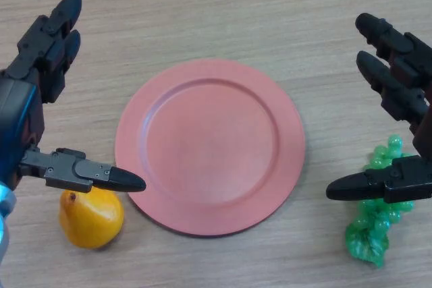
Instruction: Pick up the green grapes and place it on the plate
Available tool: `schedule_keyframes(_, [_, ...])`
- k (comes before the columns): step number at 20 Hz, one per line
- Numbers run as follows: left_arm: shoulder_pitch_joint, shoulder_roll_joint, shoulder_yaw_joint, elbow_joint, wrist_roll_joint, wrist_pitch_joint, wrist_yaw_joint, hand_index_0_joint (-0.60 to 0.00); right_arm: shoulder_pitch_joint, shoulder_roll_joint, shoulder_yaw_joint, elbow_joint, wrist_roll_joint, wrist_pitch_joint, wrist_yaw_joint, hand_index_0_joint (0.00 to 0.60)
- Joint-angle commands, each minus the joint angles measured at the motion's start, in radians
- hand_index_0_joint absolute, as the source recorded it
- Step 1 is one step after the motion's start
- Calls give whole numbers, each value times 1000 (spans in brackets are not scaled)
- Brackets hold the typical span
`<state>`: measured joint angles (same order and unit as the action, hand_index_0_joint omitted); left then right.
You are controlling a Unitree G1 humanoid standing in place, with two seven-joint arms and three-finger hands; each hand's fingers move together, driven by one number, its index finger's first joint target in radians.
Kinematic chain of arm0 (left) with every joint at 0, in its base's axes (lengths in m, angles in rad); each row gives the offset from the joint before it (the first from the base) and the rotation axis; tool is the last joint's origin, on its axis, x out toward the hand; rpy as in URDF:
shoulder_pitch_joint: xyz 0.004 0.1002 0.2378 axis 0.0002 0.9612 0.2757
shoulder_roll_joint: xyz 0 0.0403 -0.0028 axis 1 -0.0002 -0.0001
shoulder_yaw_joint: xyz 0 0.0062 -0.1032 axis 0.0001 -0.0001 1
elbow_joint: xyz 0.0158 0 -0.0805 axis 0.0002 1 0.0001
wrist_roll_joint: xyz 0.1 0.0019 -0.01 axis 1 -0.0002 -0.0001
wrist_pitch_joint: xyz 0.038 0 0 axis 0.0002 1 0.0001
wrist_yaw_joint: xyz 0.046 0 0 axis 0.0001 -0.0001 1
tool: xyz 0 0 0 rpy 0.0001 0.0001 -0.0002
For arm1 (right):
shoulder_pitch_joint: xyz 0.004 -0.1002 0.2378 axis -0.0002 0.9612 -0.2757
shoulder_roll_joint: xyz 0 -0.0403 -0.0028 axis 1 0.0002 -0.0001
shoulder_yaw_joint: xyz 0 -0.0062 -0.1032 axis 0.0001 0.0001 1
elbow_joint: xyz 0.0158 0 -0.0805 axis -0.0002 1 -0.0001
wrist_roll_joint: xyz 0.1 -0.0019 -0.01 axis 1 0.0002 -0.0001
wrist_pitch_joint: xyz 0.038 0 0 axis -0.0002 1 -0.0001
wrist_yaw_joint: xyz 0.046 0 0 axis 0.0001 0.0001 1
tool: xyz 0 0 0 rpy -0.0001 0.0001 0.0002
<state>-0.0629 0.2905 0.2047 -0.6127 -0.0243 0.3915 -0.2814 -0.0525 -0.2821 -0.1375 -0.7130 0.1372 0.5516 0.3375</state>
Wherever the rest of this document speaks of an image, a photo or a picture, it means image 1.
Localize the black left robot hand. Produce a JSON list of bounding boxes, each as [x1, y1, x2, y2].
[[0, 0, 147, 194]]

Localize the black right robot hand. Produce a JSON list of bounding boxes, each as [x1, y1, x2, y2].
[[325, 13, 432, 204]]

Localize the green grapes bunch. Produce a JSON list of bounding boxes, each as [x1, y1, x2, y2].
[[344, 135, 414, 267]]

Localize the pink round plate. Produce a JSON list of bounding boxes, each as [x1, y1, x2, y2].
[[114, 58, 306, 237]]

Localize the yellow pear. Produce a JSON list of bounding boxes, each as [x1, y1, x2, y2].
[[59, 186, 125, 250]]

